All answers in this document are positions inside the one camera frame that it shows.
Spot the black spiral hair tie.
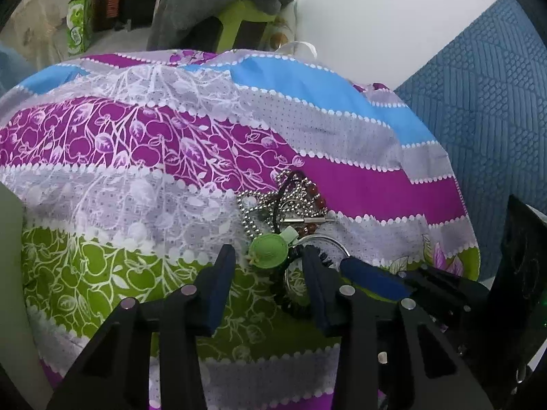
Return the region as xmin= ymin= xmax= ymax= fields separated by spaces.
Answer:
xmin=270 ymin=244 xmax=335 ymax=309

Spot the brown bead bracelet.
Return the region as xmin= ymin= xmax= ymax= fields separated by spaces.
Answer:
xmin=294 ymin=180 xmax=329 ymax=238

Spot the green round hair clip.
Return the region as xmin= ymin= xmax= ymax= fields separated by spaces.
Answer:
xmin=246 ymin=226 xmax=298 ymax=269

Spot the white cardboard box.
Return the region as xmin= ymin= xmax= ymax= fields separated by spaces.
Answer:
xmin=1 ymin=186 xmax=53 ymax=409

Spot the silver ball chain necklace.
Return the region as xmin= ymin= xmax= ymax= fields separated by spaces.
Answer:
xmin=235 ymin=169 xmax=316 ymax=238

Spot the colourful striped floral quilt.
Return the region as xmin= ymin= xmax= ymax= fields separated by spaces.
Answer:
xmin=1 ymin=50 xmax=480 ymax=409

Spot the green plastic stool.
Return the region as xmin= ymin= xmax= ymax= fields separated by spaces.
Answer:
xmin=215 ymin=0 xmax=275 ymax=53

